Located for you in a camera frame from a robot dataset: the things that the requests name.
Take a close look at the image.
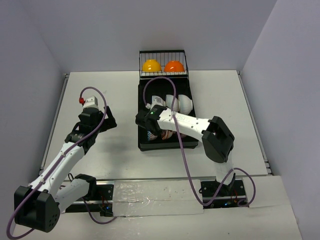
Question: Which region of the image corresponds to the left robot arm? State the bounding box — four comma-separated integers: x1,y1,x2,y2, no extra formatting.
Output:
12,106,117,233

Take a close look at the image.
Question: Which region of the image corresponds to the white taped cover sheet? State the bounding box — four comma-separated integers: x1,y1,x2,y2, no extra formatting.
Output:
112,180,204,217

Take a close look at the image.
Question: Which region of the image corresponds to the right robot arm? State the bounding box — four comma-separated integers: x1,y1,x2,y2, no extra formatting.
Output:
135,104,235,197

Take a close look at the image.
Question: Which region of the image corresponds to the brown bowl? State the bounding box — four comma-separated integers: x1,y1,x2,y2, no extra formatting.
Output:
161,130,174,140

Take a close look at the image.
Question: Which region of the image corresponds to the white bowl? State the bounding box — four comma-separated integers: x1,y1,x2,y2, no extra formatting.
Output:
178,94,193,115
151,95,166,107
165,94,180,112

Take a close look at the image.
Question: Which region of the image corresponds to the blue patterned bowl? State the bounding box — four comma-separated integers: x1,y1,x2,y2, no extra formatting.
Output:
147,131,158,142

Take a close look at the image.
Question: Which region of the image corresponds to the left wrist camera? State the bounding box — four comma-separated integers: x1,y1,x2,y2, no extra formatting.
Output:
78,96,99,109

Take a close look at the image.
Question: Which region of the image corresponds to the black dish rack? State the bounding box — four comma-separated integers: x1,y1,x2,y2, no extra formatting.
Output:
138,49,193,152

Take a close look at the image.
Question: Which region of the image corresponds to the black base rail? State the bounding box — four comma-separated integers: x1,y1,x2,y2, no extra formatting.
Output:
65,178,250,217

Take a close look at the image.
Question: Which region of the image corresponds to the orange bowl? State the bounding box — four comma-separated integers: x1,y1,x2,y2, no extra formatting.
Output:
164,60,185,73

